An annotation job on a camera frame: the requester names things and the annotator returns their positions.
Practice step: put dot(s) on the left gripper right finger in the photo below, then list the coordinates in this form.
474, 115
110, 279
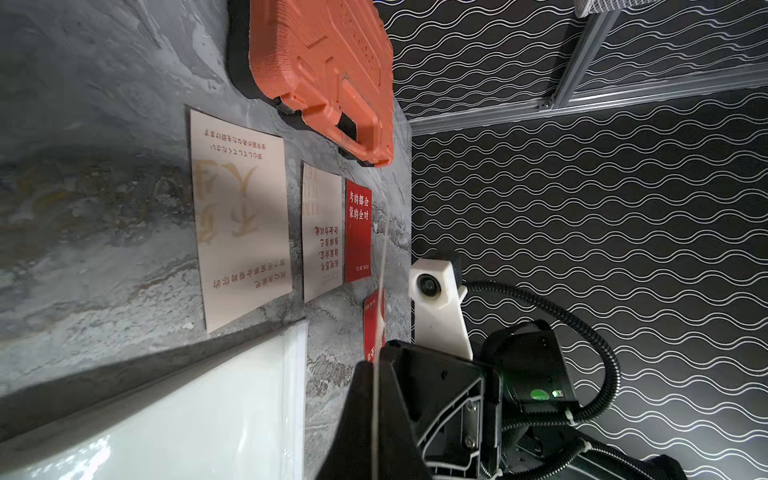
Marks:
396, 438

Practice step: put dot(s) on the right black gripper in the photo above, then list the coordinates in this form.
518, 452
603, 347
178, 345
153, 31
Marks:
454, 410

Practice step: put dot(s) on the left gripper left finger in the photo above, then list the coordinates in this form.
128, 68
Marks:
349, 456

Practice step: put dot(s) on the white photo album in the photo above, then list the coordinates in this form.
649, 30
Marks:
237, 415

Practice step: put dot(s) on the beige card gold characters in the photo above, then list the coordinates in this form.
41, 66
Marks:
241, 217

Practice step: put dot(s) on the beige card red characters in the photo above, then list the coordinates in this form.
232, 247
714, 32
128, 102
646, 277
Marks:
376, 377

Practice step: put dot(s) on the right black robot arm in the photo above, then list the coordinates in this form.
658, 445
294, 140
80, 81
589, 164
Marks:
510, 414

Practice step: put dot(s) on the red card right side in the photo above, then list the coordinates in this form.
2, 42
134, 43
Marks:
373, 324

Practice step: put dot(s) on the red card top row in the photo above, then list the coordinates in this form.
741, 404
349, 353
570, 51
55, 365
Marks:
358, 232

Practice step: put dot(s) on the beige card small red text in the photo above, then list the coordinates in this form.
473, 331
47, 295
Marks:
322, 229

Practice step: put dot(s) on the orange plastic tool case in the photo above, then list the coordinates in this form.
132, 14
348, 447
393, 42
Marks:
326, 66

